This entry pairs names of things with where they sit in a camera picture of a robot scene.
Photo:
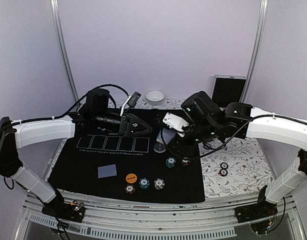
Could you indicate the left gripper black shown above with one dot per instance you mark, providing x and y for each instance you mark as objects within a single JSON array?
[{"x": 129, "y": 132}]

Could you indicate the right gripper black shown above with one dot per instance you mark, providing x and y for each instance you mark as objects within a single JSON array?
[{"x": 187, "y": 145}]

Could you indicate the blue playing card deck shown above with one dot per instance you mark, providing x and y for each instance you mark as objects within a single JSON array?
[{"x": 166, "y": 135}]

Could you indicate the clear acrylic dealer button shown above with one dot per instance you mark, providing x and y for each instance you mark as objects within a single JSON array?
[{"x": 159, "y": 148}]

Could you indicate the green chip stack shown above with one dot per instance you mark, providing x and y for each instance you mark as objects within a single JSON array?
[
  {"x": 144, "y": 183},
  {"x": 170, "y": 162}
]

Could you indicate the red black chip stack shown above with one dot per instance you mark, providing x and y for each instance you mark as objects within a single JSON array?
[{"x": 223, "y": 169}]

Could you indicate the orange big blind button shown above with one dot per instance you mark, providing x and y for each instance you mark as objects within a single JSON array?
[{"x": 131, "y": 178}]

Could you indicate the dealt cards front player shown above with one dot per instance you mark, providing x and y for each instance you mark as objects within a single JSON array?
[{"x": 106, "y": 171}]

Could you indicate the green chip stack front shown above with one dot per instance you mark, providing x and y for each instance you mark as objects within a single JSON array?
[{"x": 144, "y": 183}]

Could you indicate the blue peach stack front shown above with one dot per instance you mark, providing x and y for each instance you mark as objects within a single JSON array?
[{"x": 159, "y": 184}]

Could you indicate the red black stack front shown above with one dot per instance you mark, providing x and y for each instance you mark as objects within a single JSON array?
[{"x": 130, "y": 189}]

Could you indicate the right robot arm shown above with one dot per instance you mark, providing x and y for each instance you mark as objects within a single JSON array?
[{"x": 242, "y": 120}]

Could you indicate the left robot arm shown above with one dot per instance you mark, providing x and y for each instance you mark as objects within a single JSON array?
[{"x": 93, "y": 115}]

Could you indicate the white ceramic bowl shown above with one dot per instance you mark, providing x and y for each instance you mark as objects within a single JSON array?
[{"x": 155, "y": 97}]

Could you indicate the floral tablecloth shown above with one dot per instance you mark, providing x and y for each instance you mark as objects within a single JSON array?
[{"x": 248, "y": 170}]

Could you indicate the black poker mat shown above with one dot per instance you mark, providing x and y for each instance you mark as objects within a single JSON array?
[{"x": 76, "y": 169}]

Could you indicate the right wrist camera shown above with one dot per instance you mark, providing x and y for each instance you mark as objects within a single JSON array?
[{"x": 175, "y": 123}]

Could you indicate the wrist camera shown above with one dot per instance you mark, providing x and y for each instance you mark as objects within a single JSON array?
[
  {"x": 175, "y": 123},
  {"x": 131, "y": 101}
]

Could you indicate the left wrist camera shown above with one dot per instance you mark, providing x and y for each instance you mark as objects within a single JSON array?
[{"x": 131, "y": 101}]

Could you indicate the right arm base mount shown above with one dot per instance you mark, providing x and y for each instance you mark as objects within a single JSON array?
[{"x": 261, "y": 209}]

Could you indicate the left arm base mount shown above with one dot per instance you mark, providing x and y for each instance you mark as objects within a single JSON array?
[{"x": 64, "y": 208}]

